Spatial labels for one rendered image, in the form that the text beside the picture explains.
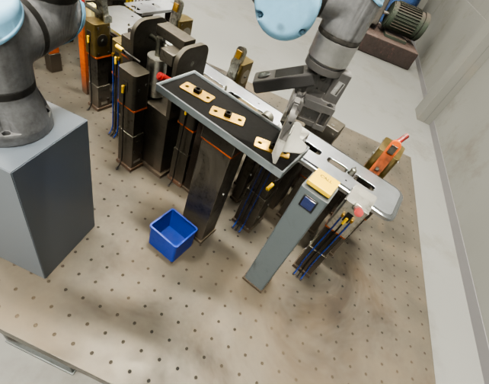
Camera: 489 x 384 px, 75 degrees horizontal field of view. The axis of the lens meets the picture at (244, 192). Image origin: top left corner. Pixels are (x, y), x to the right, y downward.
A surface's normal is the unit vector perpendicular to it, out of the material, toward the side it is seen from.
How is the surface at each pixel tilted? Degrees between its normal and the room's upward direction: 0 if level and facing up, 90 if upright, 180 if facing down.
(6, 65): 90
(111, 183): 0
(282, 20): 90
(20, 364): 0
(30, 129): 72
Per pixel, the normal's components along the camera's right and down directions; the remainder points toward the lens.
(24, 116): 0.84, 0.35
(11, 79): 0.78, 0.59
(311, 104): -0.21, 0.67
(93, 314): 0.29, -0.65
